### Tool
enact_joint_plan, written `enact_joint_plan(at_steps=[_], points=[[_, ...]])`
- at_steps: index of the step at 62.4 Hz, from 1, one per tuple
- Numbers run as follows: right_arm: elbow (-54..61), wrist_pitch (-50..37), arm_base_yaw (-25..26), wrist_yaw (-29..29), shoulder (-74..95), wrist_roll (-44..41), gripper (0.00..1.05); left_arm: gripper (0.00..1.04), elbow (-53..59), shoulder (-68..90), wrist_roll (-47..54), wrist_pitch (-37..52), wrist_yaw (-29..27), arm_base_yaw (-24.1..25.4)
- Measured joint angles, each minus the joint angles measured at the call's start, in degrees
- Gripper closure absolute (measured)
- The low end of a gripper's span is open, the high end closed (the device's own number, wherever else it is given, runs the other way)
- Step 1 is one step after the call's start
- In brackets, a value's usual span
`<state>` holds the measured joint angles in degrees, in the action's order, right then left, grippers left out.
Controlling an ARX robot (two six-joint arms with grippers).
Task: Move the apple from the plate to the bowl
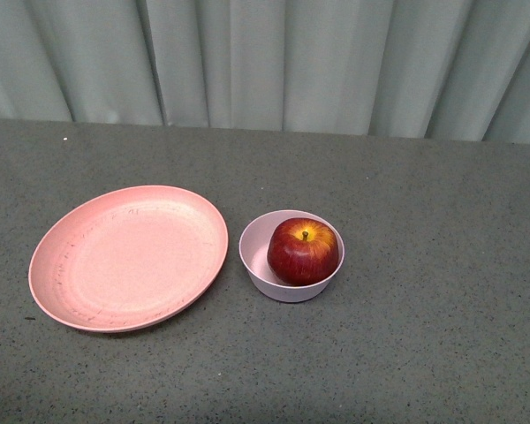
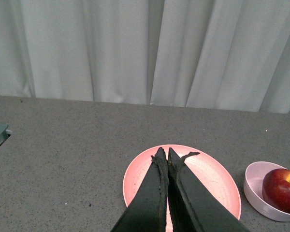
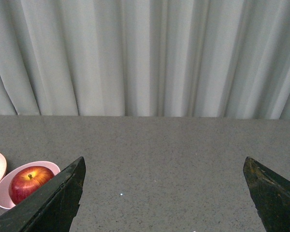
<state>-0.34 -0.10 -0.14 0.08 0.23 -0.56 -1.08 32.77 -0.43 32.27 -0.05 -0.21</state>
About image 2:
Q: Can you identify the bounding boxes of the light pink bowl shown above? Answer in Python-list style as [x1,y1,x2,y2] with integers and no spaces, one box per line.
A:
[244,161,290,222]

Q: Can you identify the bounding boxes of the red apple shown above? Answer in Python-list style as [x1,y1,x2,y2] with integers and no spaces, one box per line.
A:
[262,168,290,214]

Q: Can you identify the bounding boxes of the pink plate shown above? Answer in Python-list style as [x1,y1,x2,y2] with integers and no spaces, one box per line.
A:
[123,145,241,232]

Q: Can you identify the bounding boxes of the grey-white curtain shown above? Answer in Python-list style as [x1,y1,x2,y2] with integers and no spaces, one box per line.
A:
[0,0,290,113]

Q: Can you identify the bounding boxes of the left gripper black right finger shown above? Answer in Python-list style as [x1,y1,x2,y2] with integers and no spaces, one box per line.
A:
[167,148,249,232]

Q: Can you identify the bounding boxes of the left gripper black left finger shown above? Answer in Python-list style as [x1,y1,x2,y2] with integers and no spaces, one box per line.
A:
[111,147,169,232]

